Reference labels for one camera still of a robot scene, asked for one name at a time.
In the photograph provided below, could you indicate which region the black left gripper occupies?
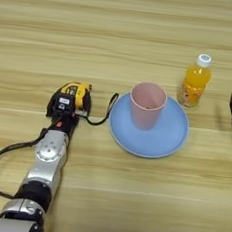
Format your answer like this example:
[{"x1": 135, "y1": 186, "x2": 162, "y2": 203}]
[{"x1": 44, "y1": 83, "x2": 94, "y2": 140}]

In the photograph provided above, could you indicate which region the yellow black tape measure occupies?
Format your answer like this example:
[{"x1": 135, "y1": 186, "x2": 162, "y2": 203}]
[{"x1": 55, "y1": 78, "x2": 121, "y2": 129}]

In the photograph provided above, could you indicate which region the orange juice bottle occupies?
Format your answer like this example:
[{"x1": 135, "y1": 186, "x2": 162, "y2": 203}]
[{"x1": 175, "y1": 51, "x2": 214, "y2": 111}]

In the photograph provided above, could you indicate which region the pink plastic cup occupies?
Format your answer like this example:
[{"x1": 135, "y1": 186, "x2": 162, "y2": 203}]
[{"x1": 126, "y1": 80, "x2": 170, "y2": 134}]

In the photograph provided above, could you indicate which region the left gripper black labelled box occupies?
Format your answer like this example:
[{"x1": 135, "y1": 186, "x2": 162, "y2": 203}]
[{"x1": 51, "y1": 92, "x2": 77, "y2": 116}]

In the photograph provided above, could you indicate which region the blue round plate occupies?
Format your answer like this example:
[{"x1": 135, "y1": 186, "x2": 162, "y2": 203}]
[{"x1": 104, "y1": 88, "x2": 193, "y2": 162}]

